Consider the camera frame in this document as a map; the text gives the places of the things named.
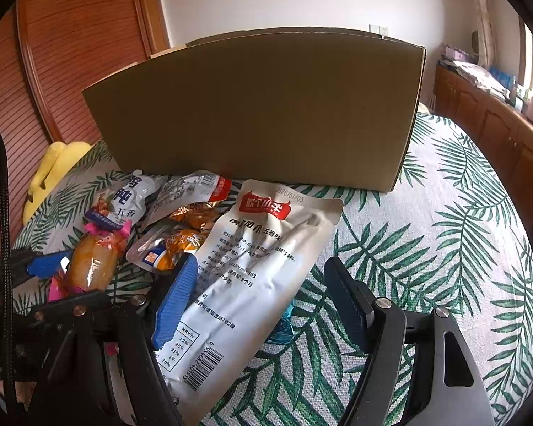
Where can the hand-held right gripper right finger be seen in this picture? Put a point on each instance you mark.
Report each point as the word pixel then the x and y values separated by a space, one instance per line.
pixel 348 306

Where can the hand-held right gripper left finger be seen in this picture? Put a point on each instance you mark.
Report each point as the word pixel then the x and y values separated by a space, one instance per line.
pixel 177 301

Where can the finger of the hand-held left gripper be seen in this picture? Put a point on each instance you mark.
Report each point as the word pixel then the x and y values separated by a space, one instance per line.
pixel 49 265
pixel 53 310

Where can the pink snack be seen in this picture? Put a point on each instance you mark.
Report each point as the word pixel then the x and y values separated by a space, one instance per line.
pixel 91 262

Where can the orange snack packet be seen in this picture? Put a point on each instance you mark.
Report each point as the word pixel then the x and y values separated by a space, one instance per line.
pixel 195 217

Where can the large white snack pouch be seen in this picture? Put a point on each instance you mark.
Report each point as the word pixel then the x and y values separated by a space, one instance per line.
pixel 257 266

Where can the white and red snack packet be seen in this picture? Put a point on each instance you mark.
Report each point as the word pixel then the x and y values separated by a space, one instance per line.
pixel 191 188

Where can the brown cardboard box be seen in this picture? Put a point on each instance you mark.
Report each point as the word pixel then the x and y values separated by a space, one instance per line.
pixel 257 111

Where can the clear snack packet blue label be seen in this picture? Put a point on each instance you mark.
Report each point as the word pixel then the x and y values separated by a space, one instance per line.
pixel 160 250

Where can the teal wrapper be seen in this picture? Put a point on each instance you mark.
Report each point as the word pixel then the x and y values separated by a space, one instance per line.
pixel 286 324

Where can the yellow plush toy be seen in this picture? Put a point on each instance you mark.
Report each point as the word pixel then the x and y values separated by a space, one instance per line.
pixel 49 173

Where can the white and blue snack packet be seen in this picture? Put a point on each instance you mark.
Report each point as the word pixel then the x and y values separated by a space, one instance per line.
pixel 124 195

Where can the leaf print bedsheet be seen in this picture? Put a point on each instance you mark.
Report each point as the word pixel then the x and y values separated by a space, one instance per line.
pixel 448 253

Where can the wooden wardrobe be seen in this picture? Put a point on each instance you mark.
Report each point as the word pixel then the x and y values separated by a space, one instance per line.
pixel 71 53

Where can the wooden cabinet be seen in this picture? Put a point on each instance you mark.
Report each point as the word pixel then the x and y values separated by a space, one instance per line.
pixel 493 128

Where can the folded patterned cloth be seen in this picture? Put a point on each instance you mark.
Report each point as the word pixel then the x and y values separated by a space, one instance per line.
pixel 475 75

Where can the blue packets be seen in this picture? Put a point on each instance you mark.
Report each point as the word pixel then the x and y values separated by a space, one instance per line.
pixel 502 79

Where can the purple box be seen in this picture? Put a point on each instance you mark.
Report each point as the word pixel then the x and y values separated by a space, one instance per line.
pixel 459 54

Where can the wooden door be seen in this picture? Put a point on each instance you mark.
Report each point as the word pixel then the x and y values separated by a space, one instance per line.
pixel 151 9

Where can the dark ornament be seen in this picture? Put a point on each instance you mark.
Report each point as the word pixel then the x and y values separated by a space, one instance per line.
pixel 475 40

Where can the patterned curtain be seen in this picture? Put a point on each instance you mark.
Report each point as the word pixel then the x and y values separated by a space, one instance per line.
pixel 484 22

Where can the wall switch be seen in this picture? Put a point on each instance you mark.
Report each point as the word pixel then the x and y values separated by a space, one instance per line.
pixel 379 30

